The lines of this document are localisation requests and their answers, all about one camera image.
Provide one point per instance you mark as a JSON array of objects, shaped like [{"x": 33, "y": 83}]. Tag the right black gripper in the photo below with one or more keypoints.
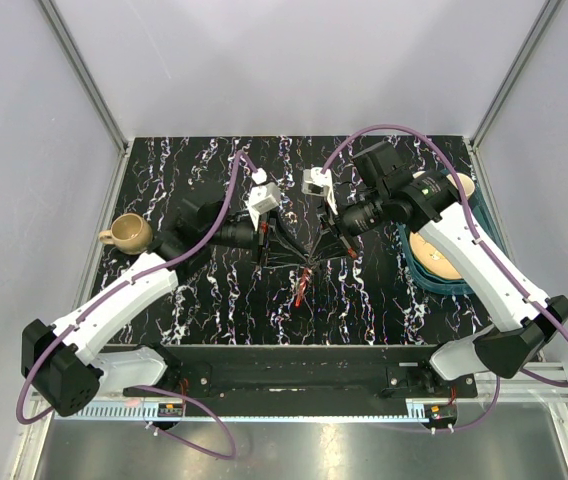
[{"x": 335, "y": 250}]

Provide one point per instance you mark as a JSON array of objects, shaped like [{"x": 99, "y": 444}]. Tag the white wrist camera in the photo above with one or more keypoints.
[
  {"x": 317, "y": 182},
  {"x": 261, "y": 200}
]

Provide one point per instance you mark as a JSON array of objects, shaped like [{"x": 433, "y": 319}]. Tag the cream patterned plate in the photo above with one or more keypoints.
[{"x": 432, "y": 259}]

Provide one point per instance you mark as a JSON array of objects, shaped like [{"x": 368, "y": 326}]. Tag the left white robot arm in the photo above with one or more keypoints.
[{"x": 65, "y": 361}]

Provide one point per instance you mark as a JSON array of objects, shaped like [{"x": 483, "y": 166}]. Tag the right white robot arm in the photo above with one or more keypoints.
[{"x": 524, "y": 317}]

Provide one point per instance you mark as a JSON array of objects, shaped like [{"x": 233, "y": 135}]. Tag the black base bar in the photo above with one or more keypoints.
[{"x": 308, "y": 381}]

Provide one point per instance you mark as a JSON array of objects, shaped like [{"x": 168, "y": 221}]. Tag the right aluminium frame post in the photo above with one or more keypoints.
[{"x": 535, "y": 35}]

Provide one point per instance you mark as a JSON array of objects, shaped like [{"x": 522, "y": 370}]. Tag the red grey key holder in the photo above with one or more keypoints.
[{"x": 302, "y": 286}]

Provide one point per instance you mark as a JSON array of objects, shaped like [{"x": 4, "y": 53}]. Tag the aluminium frame post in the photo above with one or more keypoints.
[
  {"x": 535, "y": 35},
  {"x": 74, "y": 57}
]

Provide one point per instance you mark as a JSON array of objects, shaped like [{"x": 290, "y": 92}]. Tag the tan ceramic mug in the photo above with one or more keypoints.
[{"x": 130, "y": 234}]

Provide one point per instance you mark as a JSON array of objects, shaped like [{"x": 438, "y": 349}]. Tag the left aluminium frame post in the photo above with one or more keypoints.
[{"x": 74, "y": 57}]

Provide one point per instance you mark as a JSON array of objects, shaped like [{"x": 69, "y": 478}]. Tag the teal plastic bin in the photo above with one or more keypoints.
[{"x": 437, "y": 285}]

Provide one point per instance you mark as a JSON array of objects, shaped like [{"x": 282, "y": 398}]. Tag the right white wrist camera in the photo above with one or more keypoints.
[{"x": 317, "y": 182}]

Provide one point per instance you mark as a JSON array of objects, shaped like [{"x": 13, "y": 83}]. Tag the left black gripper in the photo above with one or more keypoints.
[{"x": 280, "y": 237}]

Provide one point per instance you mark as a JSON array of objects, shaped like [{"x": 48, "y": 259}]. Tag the yellow mug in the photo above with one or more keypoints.
[{"x": 467, "y": 184}]

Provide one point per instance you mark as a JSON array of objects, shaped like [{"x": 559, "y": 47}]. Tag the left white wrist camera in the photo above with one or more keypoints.
[{"x": 261, "y": 200}]

